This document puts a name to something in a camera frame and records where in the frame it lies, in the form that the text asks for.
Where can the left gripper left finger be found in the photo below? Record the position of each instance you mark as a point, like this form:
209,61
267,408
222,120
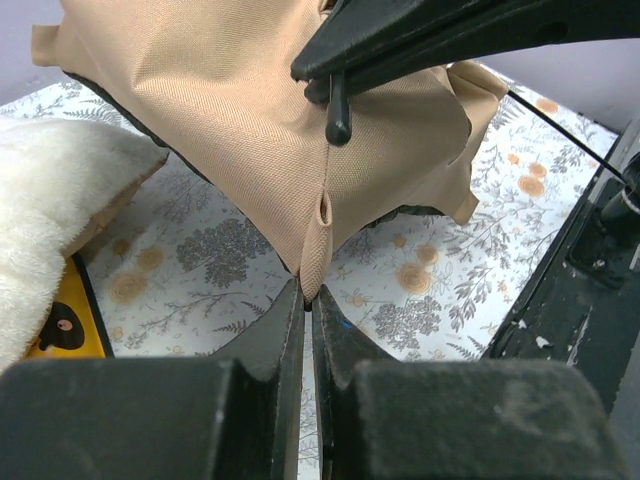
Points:
230,415

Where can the yellow pet bowl stand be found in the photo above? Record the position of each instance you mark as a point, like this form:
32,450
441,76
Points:
74,327

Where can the floral table mat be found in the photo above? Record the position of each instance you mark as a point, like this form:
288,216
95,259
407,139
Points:
181,271

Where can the beige pet tent fabric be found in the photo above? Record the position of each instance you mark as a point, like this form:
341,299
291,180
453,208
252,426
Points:
211,81

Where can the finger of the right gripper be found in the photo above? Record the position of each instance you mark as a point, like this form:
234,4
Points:
395,35
318,90

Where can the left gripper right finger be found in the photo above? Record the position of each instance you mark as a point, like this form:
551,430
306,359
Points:
382,418

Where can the white fluffy cushion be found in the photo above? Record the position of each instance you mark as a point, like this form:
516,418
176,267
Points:
62,182

